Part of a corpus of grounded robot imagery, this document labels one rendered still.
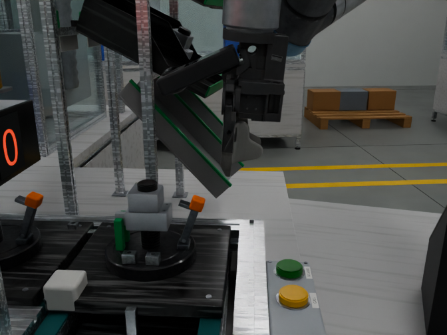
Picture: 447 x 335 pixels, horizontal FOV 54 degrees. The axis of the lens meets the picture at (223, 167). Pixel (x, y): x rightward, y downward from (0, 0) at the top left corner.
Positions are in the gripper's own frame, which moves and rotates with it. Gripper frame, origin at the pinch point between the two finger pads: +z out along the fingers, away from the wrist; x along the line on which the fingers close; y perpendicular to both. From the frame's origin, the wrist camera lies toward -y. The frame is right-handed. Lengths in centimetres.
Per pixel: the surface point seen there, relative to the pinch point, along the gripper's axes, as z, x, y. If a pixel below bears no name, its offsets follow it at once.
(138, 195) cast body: 3.7, -3.6, -12.1
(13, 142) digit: -8.8, -18.4, -22.2
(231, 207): 28.1, 40.9, 3.8
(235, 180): 29, 61, 6
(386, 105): 112, 533, 230
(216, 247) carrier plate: 14.5, 0.6, -0.1
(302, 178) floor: 127, 294, 78
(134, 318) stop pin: 15.6, -15.6, -10.5
